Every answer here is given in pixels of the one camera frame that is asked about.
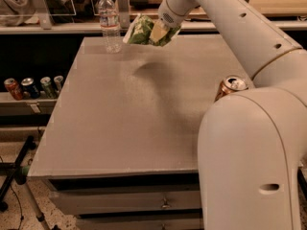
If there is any red soda can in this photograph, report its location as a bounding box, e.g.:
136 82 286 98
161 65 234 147
4 78 23 101

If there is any orange soda can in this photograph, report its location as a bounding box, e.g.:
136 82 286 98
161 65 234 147
215 75 248 102

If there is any left metal bracket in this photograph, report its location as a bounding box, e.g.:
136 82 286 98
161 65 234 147
33 0 53 30

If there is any silver soda can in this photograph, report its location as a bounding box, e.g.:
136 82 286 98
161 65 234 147
54 76 64 92

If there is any middle metal bracket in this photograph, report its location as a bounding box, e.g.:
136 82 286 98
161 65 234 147
117 0 130 29

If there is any clear plastic water bottle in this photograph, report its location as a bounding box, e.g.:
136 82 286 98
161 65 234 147
98 0 121 53

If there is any green soda can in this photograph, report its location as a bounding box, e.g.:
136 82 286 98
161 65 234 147
40 77 57 99

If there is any drawer with handle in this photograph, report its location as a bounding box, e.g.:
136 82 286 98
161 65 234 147
50 191 201 215
76 213 204 230

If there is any grey drawer cabinet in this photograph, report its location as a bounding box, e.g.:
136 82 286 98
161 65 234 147
29 34 243 220

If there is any dark blue soda can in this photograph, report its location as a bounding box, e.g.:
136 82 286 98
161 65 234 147
21 78 40 99

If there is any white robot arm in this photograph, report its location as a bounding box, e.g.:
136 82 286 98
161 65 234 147
158 0 307 230

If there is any grey shelf rail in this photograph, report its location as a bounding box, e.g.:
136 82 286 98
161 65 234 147
0 92 57 116

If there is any black stand with cable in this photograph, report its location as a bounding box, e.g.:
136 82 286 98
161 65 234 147
0 135 61 230

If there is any green jalapeno chip bag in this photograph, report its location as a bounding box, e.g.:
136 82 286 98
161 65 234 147
123 14 180 47

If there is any upper drawer with handle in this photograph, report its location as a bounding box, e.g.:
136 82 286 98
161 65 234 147
50 191 201 215

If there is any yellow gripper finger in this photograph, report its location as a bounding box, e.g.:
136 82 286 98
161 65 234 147
150 20 170 44

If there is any grey cloth bundle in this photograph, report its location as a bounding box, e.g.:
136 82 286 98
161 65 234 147
0 0 74 27

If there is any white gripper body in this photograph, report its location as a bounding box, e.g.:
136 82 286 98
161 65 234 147
158 0 199 28

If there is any lower drawer with handle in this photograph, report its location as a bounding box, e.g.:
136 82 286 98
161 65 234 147
76 213 204 230

